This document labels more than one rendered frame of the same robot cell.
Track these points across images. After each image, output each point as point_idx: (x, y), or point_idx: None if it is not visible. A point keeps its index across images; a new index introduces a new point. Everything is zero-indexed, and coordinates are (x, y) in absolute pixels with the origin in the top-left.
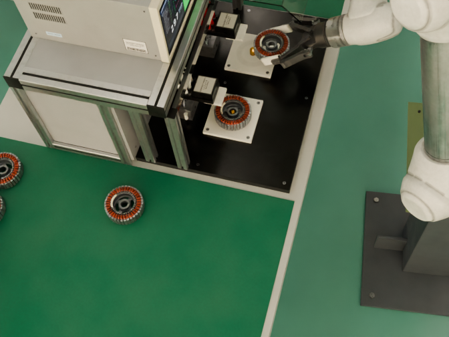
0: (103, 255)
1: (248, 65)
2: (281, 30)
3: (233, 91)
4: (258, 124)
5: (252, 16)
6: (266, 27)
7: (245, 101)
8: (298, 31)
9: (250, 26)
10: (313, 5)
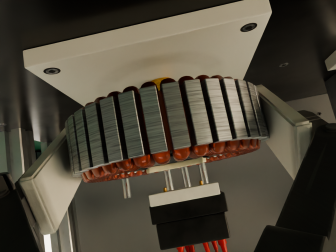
0: None
1: (221, 70)
2: (67, 175)
3: (323, 43)
4: None
5: (11, 117)
6: (7, 93)
7: None
8: (32, 230)
9: (50, 107)
10: None
